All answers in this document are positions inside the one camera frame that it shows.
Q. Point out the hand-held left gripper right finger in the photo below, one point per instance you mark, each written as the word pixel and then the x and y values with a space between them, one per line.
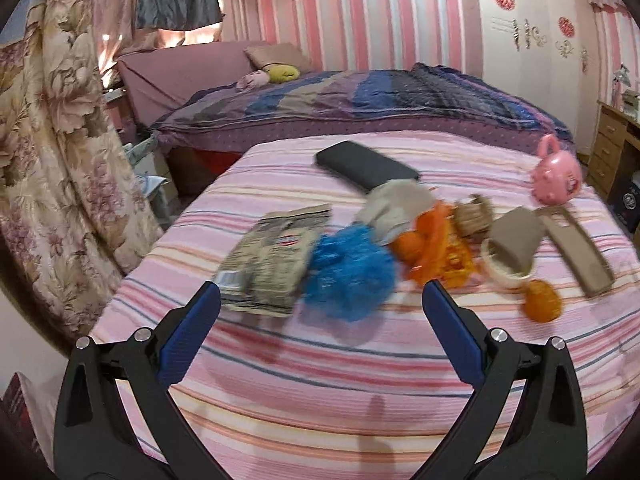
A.
pixel 450 330

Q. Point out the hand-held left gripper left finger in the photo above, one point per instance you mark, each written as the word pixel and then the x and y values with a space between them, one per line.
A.
pixel 192 325

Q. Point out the tangerine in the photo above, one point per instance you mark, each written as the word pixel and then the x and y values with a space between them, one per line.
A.
pixel 541 301
pixel 407 247

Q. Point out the beige printed snack packet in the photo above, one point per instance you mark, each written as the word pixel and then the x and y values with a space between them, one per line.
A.
pixel 272 255

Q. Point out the beige paper cup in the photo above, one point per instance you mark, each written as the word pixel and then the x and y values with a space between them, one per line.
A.
pixel 515 240

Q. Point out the blue mesh bath sponge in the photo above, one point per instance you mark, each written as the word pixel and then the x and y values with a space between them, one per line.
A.
pixel 350 275

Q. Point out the pink striped blanket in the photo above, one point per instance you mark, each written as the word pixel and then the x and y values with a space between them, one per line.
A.
pixel 310 375

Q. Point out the grey sock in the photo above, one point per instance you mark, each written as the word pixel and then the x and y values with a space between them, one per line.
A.
pixel 395 205

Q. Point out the bedside clutter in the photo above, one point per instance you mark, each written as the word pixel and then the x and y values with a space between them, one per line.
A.
pixel 150 180

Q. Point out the brown phone case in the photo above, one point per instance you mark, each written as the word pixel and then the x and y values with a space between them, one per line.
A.
pixel 580 250

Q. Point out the black rectangular case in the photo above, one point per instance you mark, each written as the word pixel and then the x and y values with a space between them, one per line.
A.
pixel 365 165

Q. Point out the pink cartoon cup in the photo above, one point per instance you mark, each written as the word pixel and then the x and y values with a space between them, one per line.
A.
pixel 555 175

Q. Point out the red patterned cloth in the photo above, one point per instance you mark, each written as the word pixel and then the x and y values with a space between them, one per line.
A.
pixel 20 410

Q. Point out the floral curtain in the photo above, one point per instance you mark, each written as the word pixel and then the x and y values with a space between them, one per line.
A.
pixel 55 160

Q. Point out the black box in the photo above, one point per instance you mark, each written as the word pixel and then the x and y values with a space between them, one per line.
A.
pixel 627 205

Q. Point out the purple blue striped quilt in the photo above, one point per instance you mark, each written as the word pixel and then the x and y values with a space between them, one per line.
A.
pixel 375 100

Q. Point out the wooden desk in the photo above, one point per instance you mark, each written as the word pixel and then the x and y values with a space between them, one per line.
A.
pixel 607 140

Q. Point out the purple sofa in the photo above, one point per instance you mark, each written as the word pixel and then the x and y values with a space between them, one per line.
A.
pixel 185 75

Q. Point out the pink plush toy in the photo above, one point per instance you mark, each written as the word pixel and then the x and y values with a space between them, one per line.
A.
pixel 252 81

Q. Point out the yellow plush toy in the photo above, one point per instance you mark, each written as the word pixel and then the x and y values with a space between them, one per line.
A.
pixel 282 73

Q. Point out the tan pillow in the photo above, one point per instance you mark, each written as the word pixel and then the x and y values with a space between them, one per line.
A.
pixel 277 55

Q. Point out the desk lamp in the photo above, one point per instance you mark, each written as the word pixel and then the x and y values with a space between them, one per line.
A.
pixel 622 77

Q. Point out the cream wardrobe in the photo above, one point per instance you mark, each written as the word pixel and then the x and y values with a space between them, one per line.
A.
pixel 540 35

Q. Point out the pink sheer curtain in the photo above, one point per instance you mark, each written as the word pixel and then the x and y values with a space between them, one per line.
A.
pixel 112 10

